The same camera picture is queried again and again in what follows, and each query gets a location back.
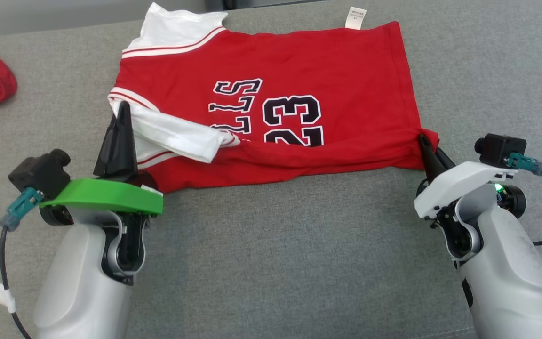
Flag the grey metal partition post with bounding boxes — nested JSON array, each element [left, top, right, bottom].
[[205, 0, 321, 12]]

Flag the teal camera connector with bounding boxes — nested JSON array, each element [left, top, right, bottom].
[[0, 187, 44, 231], [506, 153, 542, 176]]

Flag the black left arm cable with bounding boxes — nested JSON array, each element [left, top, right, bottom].
[[0, 226, 32, 339]]

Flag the red basketball jersey white sleeves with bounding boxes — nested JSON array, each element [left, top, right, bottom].
[[108, 2, 440, 194]]

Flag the teal left camera connector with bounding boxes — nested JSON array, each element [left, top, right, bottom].
[[0, 187, 44, 231]]

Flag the teal right camera connector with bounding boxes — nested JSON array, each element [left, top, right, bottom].
[[506, 153, 542, 176]]

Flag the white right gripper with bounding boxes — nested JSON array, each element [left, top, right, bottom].
[[414, 133, 518, 220]]

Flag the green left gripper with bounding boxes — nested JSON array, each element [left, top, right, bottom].
[[40, 101, 164, 217]]

